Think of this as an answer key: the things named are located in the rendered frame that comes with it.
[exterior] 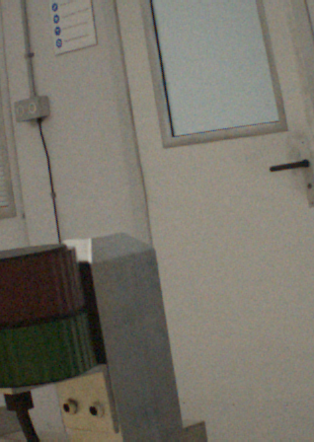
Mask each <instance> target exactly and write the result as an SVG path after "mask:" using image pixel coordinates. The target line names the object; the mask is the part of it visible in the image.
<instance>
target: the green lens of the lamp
mask: <svg viewBox="0 0 314 442"><path fill-rule="evenodd" d="M95 366H97V359H96V354H95V352H94V346H93V340H92V335H91V329H90V323H89V316H88V311H87V309H83V308H82V313H81V314H79V315H77V316H75V317H74V316H72V317H69V318H66V319H63V320H59V321H55V322H51V323H47V324H39V325H34V326H29V327H24V328H20V329H19V328H14V329H8V330H2V331H0V386H3V387H7V386H13V385H16V386H20V385H25V384H34V383H39V382H48V381H52V380H56V379H63V378H67V377H70V376H72V375H75V374H81V373H84V372H86V371H88V370H90V369H92V368H94V367H95Z"/></svg>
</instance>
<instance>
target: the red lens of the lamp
mask: <svg viewBox="0 0 314 442"><path fill-rule="evenodd" d="M68 248H69V249H68V250H65V251H62V252H59V253H55V254H51V255H46V256H42V257H37V258H23V259H17V260H12V261H6V262H1V263H0V323H5V322H11V321H13V322H16V321H21V320H26V319H31V318H35V317H38V318H40V317H45V316H49V315H53V314H57V313H61V312H65V311H68V310H75V309H77V308H80V307H81V306H83V305H85V297H84V291H83V285H82V277H81V271H80V265H79V258H78V253H77V247H74V246H68Z"/></svg>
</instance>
